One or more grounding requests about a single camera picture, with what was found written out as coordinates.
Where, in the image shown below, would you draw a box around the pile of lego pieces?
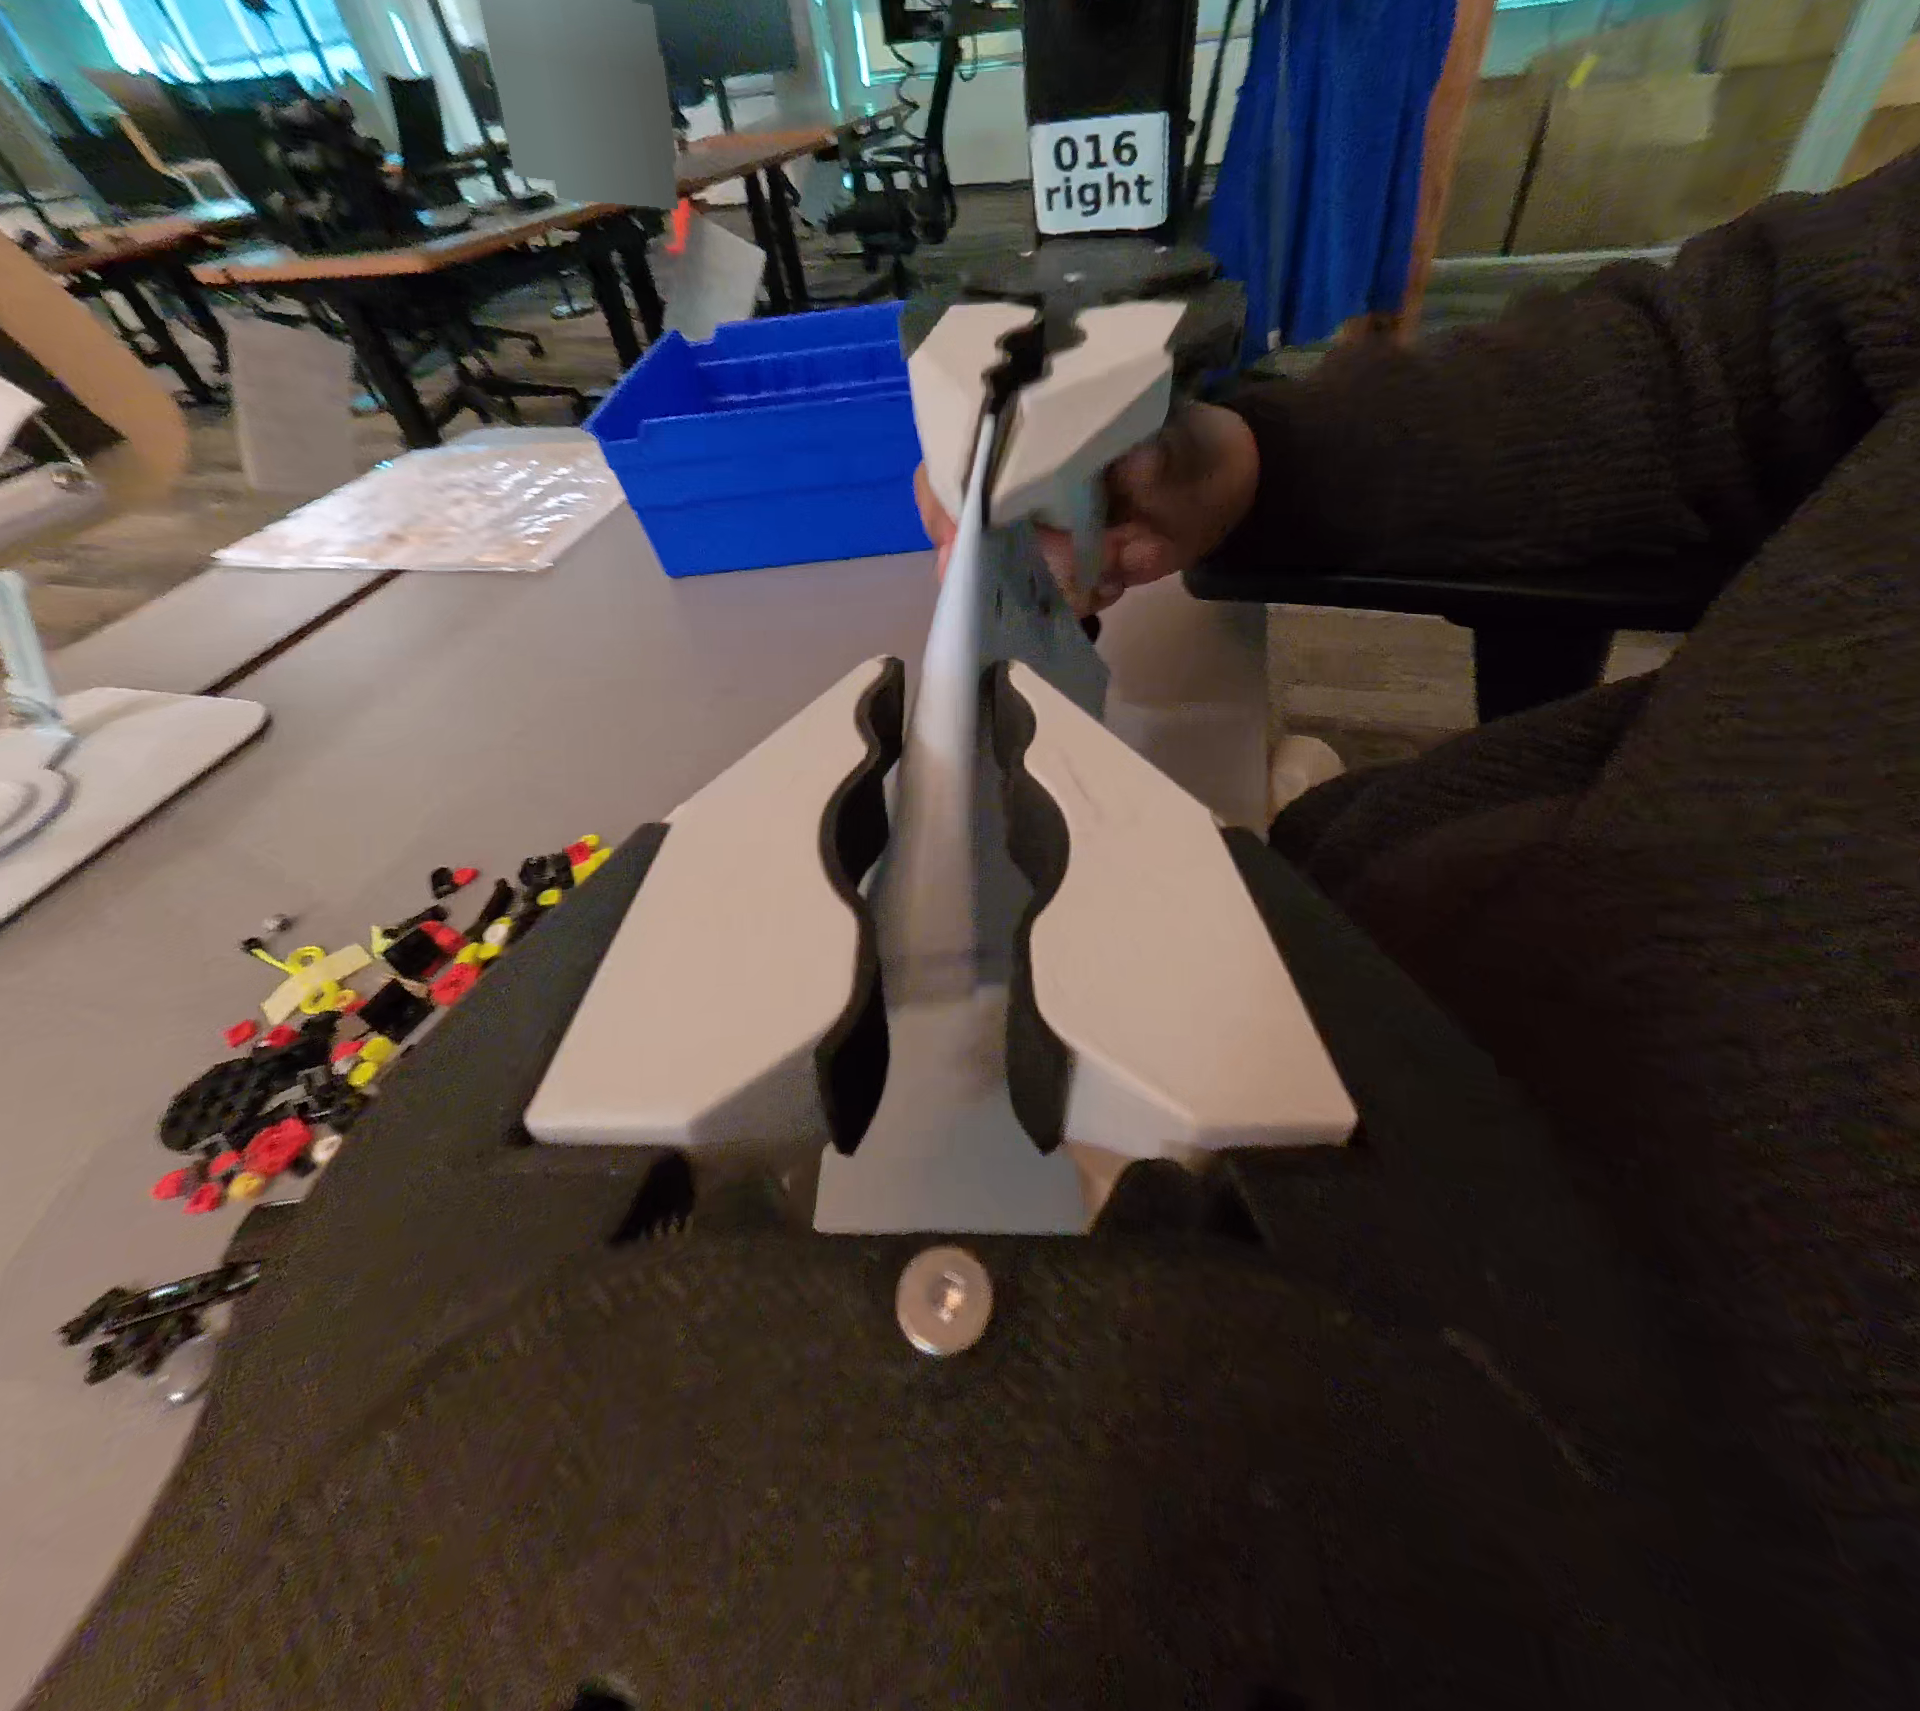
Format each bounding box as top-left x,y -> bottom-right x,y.
59,831 -> 621,1389

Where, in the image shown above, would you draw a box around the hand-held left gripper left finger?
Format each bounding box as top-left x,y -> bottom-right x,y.
525,656 -> 912,1159

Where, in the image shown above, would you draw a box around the pale blue instruction booklet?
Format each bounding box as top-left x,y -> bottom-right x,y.
868,392 -> 1114,1011

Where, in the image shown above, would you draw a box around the person's right forearm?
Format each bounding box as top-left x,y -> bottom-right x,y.
1201,150 -> 1920,632

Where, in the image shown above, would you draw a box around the clear plastic bag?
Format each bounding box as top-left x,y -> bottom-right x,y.
214,439 -> 628,575

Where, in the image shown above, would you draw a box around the person's right hand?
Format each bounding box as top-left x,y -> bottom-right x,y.
915,398 -> 1264,617

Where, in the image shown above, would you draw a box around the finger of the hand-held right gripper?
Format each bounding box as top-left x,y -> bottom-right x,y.
990,299 -> 1194,529
907,299 -> 1046,529

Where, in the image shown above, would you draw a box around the blue plastic bin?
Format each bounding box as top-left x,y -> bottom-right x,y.
587,299 -> 944,584

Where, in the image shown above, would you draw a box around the wooden post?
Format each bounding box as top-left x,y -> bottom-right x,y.
1403,0 -> 1564,339

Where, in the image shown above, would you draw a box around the stacked cardboard boxes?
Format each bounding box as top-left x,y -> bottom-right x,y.
1440,0 -> 1920,257

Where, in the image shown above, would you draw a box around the wooden background desk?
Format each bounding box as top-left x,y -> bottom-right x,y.
196,127 -> 843,453

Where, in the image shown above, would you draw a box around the white book stand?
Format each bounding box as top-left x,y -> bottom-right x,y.
0,238 -> 275,928

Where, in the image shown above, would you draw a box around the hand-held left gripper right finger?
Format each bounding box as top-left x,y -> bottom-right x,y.
980,661 -> 1363,1164

